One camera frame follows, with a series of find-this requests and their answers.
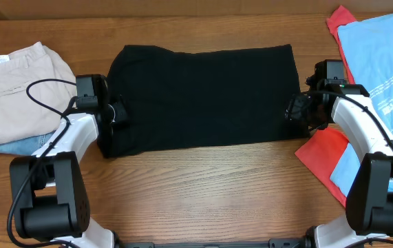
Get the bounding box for red t-shirt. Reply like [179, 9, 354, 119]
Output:
[295, 6, 356, 207]

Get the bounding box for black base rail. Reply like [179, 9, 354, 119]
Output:
[119, 238, 313, 248]

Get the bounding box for beige folded trousers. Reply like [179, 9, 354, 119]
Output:
[0, 42, 76, 144]

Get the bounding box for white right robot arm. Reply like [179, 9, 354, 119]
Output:
[285, 79, 393, 247]

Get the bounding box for black t-shirt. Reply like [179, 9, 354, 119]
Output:
[98, 45, 308, 158]

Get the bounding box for blue denim jeans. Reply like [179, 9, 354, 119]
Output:
[0, 132, 54, 156]

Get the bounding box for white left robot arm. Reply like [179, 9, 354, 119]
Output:
[7, 95, 123, 247]

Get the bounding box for light blue t-shirt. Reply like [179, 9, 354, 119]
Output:
[329, 8, 393, 198]

